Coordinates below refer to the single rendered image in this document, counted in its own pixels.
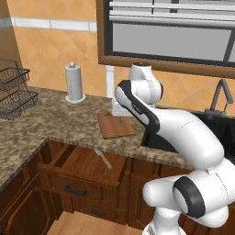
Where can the brown wooden cutting board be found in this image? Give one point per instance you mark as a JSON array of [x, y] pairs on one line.
[[115, 126]]

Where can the window with brown frame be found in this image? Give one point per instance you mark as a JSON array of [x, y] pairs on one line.
[[171, 33]]

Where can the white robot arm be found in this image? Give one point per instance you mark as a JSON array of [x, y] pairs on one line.
[[186, 134]]

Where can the black sink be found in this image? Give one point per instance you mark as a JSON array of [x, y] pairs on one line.
[[225, 131]]

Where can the open wooden drawer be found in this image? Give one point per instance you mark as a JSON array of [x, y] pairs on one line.
[[82, 171]]

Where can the wooden corner cupboard door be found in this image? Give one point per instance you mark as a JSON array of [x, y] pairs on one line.
[[21, 208]]

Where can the dark grey tap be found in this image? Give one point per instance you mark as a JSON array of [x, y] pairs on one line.
[[218, 98]]

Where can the wooden drawer front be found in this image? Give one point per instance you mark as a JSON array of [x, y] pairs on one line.
[[91, 211]]

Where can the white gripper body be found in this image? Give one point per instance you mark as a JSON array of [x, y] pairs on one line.
[[117, 109]]

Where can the white paper towel roll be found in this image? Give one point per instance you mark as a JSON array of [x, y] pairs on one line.
[[73, 82]]

